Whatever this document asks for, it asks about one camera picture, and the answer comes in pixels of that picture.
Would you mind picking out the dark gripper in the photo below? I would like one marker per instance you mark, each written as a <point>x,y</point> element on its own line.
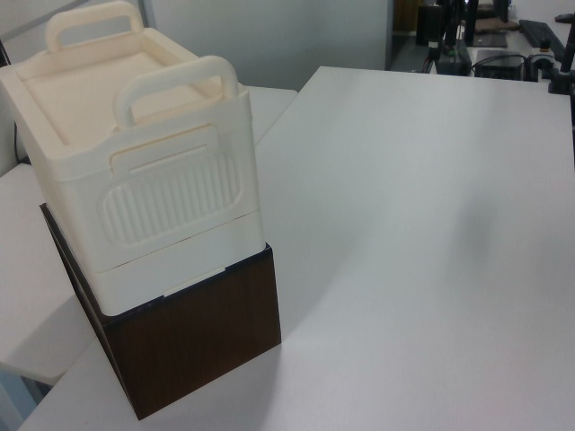
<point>435,32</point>

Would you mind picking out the cream plastic storage cabinet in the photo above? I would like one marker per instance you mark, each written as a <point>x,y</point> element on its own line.
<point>148,211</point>

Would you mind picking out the black box with green label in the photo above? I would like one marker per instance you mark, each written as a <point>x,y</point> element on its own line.
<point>457,60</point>

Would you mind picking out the black computer case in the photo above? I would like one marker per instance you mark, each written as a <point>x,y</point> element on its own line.
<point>424,24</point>

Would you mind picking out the black monitor stand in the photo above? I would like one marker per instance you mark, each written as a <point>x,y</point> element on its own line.
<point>470,22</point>

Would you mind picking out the black flat electronic device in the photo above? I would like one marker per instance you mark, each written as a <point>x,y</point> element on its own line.
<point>498,63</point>

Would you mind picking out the brown flat board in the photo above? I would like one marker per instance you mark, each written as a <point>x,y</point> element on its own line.
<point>496,26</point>

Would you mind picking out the black keyboard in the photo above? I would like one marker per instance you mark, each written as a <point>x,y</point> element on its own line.
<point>541,32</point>

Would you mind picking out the dark brown wooden box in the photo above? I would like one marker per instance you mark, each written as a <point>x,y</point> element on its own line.
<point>197,341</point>

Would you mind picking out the black clamp camera mount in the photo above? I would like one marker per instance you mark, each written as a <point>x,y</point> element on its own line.
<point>562,76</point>

